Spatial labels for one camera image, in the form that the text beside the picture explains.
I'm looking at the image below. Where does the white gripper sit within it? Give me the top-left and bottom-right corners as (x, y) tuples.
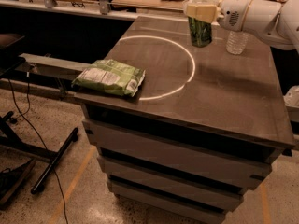
(183, 0), (252, 32)

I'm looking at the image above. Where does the green soda can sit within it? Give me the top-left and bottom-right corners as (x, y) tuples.
(188, 17), (212, 48)

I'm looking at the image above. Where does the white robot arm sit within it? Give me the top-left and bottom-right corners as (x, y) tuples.
(183, 0), (299, 51)

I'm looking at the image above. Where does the clear plastic water bottle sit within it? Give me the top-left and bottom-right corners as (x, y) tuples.
(226, 31), (249, 55)

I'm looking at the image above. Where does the green chip bag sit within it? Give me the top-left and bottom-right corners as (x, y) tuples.
(72, 59), (146, 97)

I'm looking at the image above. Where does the white plastic bag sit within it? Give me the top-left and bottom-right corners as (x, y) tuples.
(284, 86), (299, 107)

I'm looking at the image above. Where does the grey drawer cabinet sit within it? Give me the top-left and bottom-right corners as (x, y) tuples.
(81, 103), (295, 224)

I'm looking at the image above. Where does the grey side shelf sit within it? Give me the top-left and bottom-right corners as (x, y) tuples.
(17, 53), (90, 80)

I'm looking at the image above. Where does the black chair base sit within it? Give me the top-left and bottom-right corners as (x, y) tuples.
(0, 110), (79, 196)

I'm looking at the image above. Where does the black floor cable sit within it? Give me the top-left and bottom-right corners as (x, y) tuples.
(7, 72), (69, 224)

